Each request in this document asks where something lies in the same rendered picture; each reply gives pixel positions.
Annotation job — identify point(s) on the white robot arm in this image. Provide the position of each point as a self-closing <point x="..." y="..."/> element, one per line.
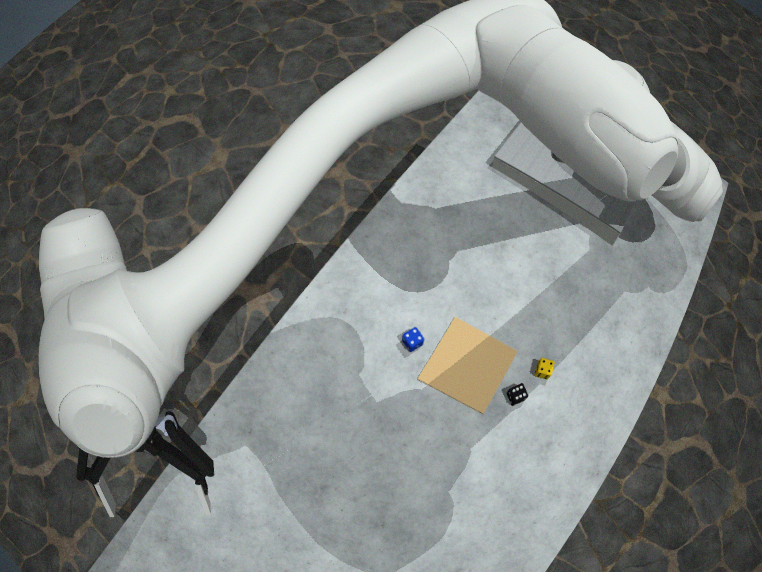
<point x="111" y="348"/>

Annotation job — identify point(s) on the tan mat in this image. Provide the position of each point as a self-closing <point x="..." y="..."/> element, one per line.
<point x="468" y="365"/>

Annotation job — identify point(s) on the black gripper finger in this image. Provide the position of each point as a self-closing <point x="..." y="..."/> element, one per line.
<point x="188" y="460"/>
<point x="94" y="476"/>

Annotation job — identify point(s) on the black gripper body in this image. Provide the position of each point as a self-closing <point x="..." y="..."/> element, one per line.
<point x="149" y="439"/>

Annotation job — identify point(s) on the black die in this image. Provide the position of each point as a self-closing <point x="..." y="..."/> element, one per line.
<point x="517" y="394"/>

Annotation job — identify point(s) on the blue die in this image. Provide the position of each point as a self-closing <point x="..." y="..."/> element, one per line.
<point x="413" y="339"/>

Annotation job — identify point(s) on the yellow die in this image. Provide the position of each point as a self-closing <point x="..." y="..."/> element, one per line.
<point x="544" y="368"/>

